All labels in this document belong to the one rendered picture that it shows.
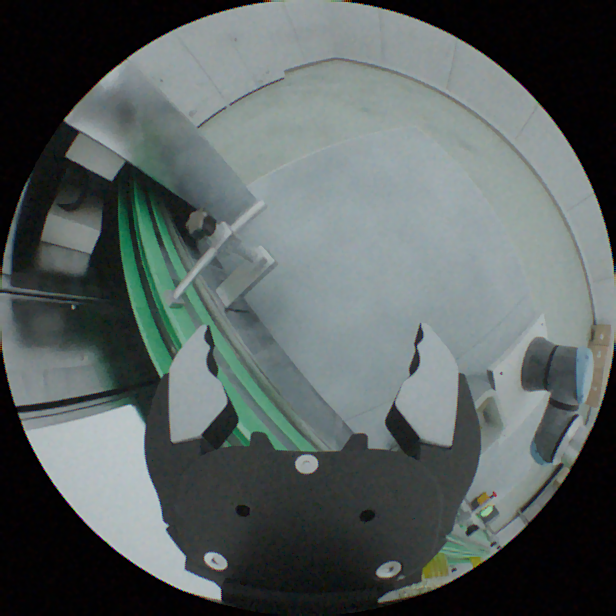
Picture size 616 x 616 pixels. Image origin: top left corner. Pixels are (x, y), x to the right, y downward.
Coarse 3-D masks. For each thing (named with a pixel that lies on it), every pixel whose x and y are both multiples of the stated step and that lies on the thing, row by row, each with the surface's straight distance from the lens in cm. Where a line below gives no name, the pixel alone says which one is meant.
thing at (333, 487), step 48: (192, 480) 7; (240, 480) 6; (288, 480) 6; (336, 480) 6; (384, 480) 6; (432, 480) 6; (192, 528) 6; (240, 528) 6; (288, 528) 6; (336, 528) 6; (384, 528) 6; (432, 528) 6; (240, 576) 6; (288, 576) 6; (336, 576) 6; (384, 576) 6
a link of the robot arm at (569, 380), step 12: (564, 348) 59; (576, 348) 58; (588, 348) 58; (552, 360) 57; (564, 360) 56; (576, 360) 54; (588, 360) 55; (552, 372) 57; (564, 372) 55; (576, 372) 53; (588, 372) 56; (552, 384) 58; (564, 384) 55; (576, 384) 54; (588, 384) 59; (552, 396) 57; (564, 396) 55; (576, 396) 55; (564, 408) 55; (576, 408) 58
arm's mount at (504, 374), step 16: (544, 320) 70; (528, 336) 62; (544, 336) 71; (512, 352) 56; (496, 368) 52; (512, 368) 57; (496, 384) 54; (512, 384) 60; (512, 400) 63; (528, 400) 71; (512, 416) 67; (512, 432) 72
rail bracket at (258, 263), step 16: (256, 208) 23; (192, 224) 20; (208, 224) 20; (224, 224) 23; (240, 224) 23; (224, 240) 22; (240, 240) 23; (208, 256) 24; (256, 256) 29; (272, 256) 32; (192, 272) 25; (240, 272) 32; (256, 272) 31; (176, 288) 26; (224, 288) 34; (240, 288) 32; (176, 304) 27; (224, 304) 33; (240, 304) 37
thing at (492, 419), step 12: (480, 396) 43; (492, 396) 45; (492, 408) 50; (480, 420) 56; (492, 420) 56; (504, 420) 52; (492, 432) 56; (504, 432) 55; (492, 444) 54; (480, 456) 54
